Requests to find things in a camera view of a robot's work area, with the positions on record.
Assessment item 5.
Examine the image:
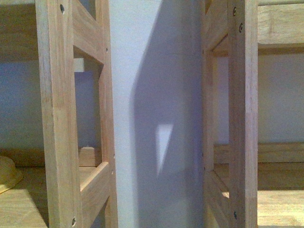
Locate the left wooden shelf unit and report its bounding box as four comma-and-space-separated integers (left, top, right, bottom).
0, 0, 118, 228

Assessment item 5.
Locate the wooden shelf unit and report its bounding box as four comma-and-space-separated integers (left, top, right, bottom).
201, 0, 304, 228
0, 0, 118, 228

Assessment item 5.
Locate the right wooden shelf unit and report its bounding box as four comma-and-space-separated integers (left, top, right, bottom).
201, 0, 304, 228

